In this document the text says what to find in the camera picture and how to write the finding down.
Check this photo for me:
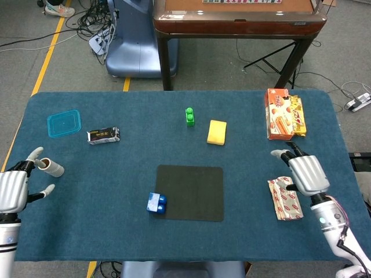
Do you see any red white snack wrapper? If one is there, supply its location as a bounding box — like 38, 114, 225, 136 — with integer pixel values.
267, 175, 304, 221

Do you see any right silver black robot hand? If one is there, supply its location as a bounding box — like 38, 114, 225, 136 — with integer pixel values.
271, 141, 331, 197

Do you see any yellow sponge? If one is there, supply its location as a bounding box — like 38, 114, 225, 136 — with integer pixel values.
206, 119, 228, 146

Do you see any person in black clothes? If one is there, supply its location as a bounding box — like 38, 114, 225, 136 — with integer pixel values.
45, 0, 75, 18

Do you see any blue grey robot body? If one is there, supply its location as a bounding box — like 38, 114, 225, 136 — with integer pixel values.
120, 260, 247, 278

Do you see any black rectangular mat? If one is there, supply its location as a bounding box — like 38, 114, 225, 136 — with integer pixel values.
152, 164, 225, 222

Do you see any cardboard tube roll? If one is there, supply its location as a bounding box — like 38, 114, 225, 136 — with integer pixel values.
37, 158, 65, 178

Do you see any clear blue plastic lid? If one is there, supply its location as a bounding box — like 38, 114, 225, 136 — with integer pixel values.
47, 109, 82, 138

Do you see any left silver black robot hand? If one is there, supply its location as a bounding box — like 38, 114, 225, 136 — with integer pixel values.
0, 147, 56, 214

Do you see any yellow snack pack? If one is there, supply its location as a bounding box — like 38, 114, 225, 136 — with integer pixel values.
288, 94, 307, 137

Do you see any black cable bundle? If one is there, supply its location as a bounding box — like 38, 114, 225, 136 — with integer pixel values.
66, 0, 117, 41

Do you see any black white small carton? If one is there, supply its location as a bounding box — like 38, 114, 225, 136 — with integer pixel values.
86, 126, 121, 145

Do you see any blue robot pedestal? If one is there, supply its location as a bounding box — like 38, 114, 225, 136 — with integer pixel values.
105, 0, 179, 78

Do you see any blue felt table cloth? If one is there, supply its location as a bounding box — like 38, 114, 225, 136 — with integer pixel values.
5, 89, 359, 263

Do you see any green building block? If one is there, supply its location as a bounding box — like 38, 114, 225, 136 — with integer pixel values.
185, 107, 196, 127

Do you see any white power strip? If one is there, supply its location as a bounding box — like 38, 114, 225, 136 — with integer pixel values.
344, 92, 371, 112
88, 28, 112, 56

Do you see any brown mahjong table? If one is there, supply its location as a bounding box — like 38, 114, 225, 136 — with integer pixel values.
152, 0, 328, 91

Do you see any orange snack box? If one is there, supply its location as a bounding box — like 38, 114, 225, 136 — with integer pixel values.
264, 88, 296, 141

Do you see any blue building block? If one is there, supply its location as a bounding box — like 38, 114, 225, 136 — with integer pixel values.
146, 192, 168, 215

